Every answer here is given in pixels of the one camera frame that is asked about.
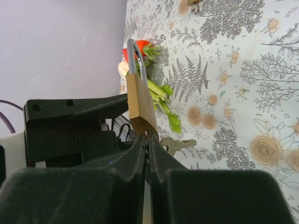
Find silver key bunch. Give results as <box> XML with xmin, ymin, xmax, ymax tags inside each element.
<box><xmin>160</xmin><ymin>137</ymin><xmax>197</xmax><ymax>157</ymax></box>

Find orange carrot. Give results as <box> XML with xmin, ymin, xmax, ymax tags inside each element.
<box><xmin>136</xmin><ymin>40</ymin><xmax>161</xmax><ymax>60</ymax></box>
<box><xmin>122</xmin><ymin>49</ymin><xmax>128</xmax><ymax>62</ymax></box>

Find floral table mat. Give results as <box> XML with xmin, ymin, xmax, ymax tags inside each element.
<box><xmin>125</xmin><ymin>0</ymin><xmax>299</xmax><ymax>217</ymax></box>

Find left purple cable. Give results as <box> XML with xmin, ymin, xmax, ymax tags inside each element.
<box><xmin>0</xmin><ymin>99</ymin><xmax>24</xmax><ymax>135</ymax></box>

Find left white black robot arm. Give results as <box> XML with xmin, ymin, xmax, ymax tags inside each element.
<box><xmin>0</xmin><ymin>94</ymin><xmax>129</xmax><ymax>180</ymax></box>

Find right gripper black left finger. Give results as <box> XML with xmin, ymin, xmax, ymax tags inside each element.
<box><xmin>0</xmin><ymin>136</ymin><xmax>146</xmax><ymax>224</ymax></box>

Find small brass padlock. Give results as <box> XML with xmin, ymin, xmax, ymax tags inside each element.
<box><xmin>187</xmin><ymin>0</ymin><xmax>202</xmax><ymax>15</ymax></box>

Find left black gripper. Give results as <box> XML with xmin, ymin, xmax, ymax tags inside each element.
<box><xmin>24</xmin><ymin>93</ymin><xmax>135</xmax><ymax>168</ymax></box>

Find green celery stalks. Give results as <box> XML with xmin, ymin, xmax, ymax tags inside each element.
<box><xmin>147</xmin><ymin>79</ymin><xmax>181</xmax><ymax>134</ymax></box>

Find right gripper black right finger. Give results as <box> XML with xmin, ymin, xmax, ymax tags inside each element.
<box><xmin>148</xmin><ymin>134</ymin><xmax>294</xmax><ymax>224</ymax></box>

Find white green vegetable stalk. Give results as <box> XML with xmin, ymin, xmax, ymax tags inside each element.
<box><xmin>118</xmin><ymin>61</ymin><xmax>129</xmax><ymax>79</ymax></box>

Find large brass padlock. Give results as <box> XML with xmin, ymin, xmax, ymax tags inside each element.
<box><xmin>126</xmin><ymin>39</ymin><xmax>157</xmax><ymax>135</ymax></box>

